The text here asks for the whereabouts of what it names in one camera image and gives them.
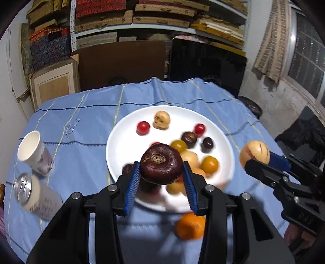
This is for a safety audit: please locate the black wheel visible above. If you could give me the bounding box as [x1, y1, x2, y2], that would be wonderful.
[237, 96, 263, 120]

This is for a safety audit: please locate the white oval plate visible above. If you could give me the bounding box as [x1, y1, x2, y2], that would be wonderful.
[106, 105, 235, 213]

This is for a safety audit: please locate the white beverage can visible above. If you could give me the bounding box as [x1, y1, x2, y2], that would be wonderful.
[14, 173, 64, 221]

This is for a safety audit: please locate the brick-pattern hanging cloth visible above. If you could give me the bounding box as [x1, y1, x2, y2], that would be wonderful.
[253, 0, 292, 85]

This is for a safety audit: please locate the orange mandarin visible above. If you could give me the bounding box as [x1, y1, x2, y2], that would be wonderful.
[175, 213, 206, 241]

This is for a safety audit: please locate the beige framed panel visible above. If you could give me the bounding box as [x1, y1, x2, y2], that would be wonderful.
[28, 54, 80, 112]

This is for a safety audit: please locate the barred window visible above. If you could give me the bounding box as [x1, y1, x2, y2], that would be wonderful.
[282, 5, 325, 112]

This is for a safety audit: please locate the blue checked tablecloth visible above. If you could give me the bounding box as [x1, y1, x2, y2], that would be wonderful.
[0, 77, 287, 264]

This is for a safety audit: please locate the white paper cup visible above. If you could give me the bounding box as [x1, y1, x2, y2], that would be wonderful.
[17, 131, 55, 177]

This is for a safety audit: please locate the brown cardboard board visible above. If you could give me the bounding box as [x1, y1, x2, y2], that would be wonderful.
[71, 41, 169, 92]

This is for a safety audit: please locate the white metal shelving rack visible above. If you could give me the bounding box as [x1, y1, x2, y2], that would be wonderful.
[25, 0, 249, 59]

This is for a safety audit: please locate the black flat panel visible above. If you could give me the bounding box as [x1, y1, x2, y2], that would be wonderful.
[168, 37, 248, 98]

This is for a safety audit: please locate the stack of patterned fabric boxes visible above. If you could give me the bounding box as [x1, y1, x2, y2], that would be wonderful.
[29, 27, 72, 73]

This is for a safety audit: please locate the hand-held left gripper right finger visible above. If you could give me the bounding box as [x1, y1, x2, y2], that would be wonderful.
[183, 160, 296, 264]

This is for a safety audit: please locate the dark purple passion fruit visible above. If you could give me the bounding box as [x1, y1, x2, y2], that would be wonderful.
[200, 137, 215, 153]

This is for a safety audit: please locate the tan striped passion fruit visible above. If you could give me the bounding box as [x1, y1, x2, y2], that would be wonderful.
[239, 140, 270, 169]

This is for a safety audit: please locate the black garment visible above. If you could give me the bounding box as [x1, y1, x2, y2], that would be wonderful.
[274, 105, 325, 168]

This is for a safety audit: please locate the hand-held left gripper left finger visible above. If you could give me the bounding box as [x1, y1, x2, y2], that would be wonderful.
[26, 160, 141, 264]

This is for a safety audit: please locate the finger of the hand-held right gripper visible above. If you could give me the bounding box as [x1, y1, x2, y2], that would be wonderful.
[269, 151, 322, 184]
[244, 159, 313, 199]

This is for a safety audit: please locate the person's right hand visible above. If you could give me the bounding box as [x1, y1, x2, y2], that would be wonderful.
[284, 223, 319, 254]

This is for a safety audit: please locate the red patterned box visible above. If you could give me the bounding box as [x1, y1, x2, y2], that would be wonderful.
[76, 0, 127, 19]

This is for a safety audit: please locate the stack of flat woven boxes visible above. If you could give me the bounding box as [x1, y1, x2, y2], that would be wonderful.
[74, 0, 248, 49]

